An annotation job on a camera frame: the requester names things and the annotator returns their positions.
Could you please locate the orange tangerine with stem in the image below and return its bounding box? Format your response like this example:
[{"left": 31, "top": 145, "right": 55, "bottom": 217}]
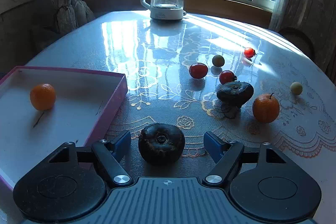
[{"left": 252, "top": 93, "right": 280, "bottom": 123}]

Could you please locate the green-brown longan fruit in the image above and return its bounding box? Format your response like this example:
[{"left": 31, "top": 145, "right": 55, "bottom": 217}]
[{"left": 212, "top": 55, "right": 225, "bottom": 68}]

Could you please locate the pale yellow longan fruit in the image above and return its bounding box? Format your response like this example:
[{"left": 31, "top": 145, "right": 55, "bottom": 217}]
[{"left": 290, "top": 82, "right": 303, "bottom": 96}]

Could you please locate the red cherry tomato with calyx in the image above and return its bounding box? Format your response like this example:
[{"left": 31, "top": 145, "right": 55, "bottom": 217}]
[{"left": 219, "top": 71, "right": 237, "bottom": 85}]

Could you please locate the dark wrinkled persimmon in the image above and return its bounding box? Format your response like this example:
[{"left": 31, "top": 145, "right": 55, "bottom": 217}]
[{"left": 217, "top": 81, "right": 254, "bottom": 119}]

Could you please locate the pink rimmed white tray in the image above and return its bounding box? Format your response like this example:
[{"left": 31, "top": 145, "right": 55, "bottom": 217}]
[{"left": 1, "top": 67, "right": 127, "bottom": 189}]

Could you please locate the right grey curtain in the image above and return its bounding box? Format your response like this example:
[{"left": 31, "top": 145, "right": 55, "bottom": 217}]
[{"left": 269, "top": 0, "right": 335, "bottom": 81}]

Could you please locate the red cherry tomato oval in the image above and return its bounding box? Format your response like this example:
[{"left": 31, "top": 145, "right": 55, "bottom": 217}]
[{"left": 189, "top": 63, "right": 209, "bottom": 79}]

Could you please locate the dark chair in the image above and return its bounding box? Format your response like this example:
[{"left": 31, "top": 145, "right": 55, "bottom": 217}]
[{"left": 278, "top": 27, "right": 315, "bottom": 62}]

